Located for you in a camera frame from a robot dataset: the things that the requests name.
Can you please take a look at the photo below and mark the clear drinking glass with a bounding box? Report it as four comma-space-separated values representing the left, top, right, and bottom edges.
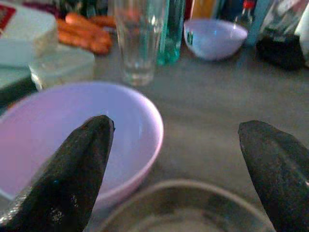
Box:
112, 0, 169, 87

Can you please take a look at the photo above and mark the clear bag with red label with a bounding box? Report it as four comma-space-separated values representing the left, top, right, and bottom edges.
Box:
247, 0, 308, 46

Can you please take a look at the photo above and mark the small clear plastic container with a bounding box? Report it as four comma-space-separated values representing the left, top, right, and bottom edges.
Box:
28, 44, 96, 90

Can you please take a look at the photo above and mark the teal water bottle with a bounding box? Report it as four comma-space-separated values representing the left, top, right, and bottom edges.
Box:
156, 0, 186, 66

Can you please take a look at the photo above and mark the dark blue cup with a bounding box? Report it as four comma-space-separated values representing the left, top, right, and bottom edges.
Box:
217, 0, 242, 22

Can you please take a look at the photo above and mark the lilac plastic bowl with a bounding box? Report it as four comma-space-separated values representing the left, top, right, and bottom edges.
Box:
0, 81, 165, 213
183, 18, 249, 61

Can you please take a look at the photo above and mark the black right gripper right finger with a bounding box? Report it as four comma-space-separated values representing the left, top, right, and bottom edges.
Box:
238, 120, 309, 232

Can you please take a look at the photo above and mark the orange squeeze bottle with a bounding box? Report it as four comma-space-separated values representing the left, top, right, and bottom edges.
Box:
190, 0, 218, 20

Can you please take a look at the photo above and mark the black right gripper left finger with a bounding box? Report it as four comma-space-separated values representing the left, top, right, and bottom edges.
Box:
0, 115, 116, 232

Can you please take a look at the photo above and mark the dark red cabbage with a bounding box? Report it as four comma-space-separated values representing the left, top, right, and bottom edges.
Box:
23, 1, 61, 15

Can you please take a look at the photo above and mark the black pouch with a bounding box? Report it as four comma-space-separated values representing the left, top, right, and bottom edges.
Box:
255, 28, 307, 71

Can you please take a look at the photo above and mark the white mandoline slicer red blade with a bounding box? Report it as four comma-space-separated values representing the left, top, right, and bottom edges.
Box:
0, 3, 58, 67

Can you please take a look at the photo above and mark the dark floral packet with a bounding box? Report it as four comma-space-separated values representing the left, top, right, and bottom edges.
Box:
57, 0, 109, 17

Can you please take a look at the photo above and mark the white kitchen cooking machine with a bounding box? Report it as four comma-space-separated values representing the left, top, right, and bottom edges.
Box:
294, 4, 309, 67

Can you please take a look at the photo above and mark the small bottle with red cap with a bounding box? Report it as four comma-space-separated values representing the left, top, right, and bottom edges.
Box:
235, 0, 255, 27

